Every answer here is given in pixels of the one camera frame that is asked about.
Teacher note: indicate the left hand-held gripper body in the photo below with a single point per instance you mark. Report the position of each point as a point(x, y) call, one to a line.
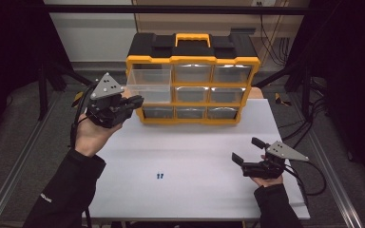
point(107, 110)

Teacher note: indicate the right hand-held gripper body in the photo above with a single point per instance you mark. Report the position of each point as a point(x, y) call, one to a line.
point(261, 169)

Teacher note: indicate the clear plastic drawer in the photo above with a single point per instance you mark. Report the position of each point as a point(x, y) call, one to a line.
point(150, 85)

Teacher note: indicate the yellow black drawer organizer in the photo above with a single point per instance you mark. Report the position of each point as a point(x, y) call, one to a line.
point(193, 49)

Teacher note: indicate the person's right hand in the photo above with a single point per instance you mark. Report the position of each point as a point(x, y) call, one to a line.
point(267, 182)

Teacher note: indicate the person's left hand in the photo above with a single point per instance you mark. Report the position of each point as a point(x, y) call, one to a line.
point(90, 136)

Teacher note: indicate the yellow clamp left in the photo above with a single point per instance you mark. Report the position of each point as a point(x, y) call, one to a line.
point(77, 96)

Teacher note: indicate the yellow clamp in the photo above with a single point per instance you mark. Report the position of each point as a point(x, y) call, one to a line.
point(77, 96)
point(280, 99)

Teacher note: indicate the yellow clamp right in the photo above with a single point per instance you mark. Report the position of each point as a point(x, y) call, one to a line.
point(280, 99)

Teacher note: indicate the grid of clear drawers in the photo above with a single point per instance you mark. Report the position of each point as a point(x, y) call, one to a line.
point(191, 94)

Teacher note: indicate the black metal stand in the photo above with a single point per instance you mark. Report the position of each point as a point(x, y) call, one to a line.
point(304, 88)
point(42, 91)

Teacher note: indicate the black horizontal bar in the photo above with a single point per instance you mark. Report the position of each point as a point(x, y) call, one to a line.
point(171, 9)

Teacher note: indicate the black curtain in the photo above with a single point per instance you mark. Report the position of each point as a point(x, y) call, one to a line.
point(9, 63)
point(351, 79)

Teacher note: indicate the light wooden cabinet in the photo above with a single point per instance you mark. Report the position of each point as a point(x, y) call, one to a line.
point(221, 22)

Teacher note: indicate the aluminium floor rail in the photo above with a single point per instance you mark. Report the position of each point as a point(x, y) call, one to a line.
point(15, 167)
point(332, 177)

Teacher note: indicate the white wall socket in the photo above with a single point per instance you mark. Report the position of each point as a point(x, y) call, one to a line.
point(263, 2)

